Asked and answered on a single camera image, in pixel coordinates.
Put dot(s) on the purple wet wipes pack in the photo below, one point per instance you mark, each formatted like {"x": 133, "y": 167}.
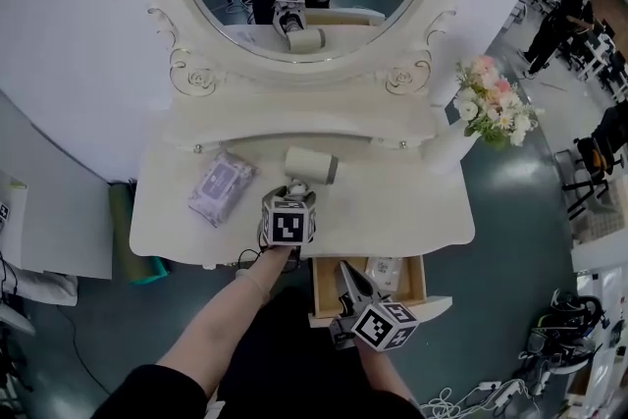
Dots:
{"x": 221, "y": 189}

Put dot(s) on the pile of black headgear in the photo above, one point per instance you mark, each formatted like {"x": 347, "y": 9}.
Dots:
{"x": 564, "y": 329}

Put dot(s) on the row of black office chairs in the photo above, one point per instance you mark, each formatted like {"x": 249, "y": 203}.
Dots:
{"x": 603, "y": 59}

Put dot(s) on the white padded bundle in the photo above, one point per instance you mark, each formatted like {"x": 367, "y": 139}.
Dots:
{"x": 44, "y": 284}

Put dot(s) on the cream hair dryer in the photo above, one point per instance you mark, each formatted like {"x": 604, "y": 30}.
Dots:
{"x": 309, "y": 164}

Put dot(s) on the pink white flower bouquet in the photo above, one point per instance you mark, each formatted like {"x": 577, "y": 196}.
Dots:
{"x": 495, "y": 108}

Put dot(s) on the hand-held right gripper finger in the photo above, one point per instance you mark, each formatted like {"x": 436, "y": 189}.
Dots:
{"x": 345, "y": 297}
{"x": 375, "y": 292}

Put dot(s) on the white vase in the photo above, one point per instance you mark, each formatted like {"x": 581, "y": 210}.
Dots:
{"x": 446, "y": 152}

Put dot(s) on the white dressing table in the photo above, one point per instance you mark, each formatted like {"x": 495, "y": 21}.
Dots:
{"x": 392, "y": 211}

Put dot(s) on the person's left forearm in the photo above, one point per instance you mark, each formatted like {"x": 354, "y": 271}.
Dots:
{"x": 221, "y": 324}

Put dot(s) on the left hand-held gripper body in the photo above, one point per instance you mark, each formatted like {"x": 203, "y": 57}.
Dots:
{"x": 287, "y": 223}

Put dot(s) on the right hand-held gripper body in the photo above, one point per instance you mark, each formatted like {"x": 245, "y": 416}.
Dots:
{"x": 385, "y": 326}

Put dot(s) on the person's right forearm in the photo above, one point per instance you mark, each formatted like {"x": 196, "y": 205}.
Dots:
{"x": 382, "y": 373}

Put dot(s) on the white power strip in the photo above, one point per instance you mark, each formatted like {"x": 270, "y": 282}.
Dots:
{"x": 489, "y": 385}
{"x": 507, "y": 392}

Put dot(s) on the black orange desk chair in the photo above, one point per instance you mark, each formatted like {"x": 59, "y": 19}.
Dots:
{"x": 591, "y": 162}

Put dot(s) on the idle hand-held gripper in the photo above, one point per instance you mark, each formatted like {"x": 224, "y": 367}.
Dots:
{"x": 4, "y": 213}

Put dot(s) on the wooden drawer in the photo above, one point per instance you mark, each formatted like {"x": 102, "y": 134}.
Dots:
{"x": 326, "y": 289}

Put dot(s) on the white shelf unit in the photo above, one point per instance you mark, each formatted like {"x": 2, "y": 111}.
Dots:
{"x": 64, "y": 221}

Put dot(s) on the pale paper packet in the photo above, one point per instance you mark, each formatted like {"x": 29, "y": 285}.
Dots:
{"x": 382, "y": 272}

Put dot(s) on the person's black clothing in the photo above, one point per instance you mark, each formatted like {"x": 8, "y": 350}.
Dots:
{"x": 294, "y": 358}

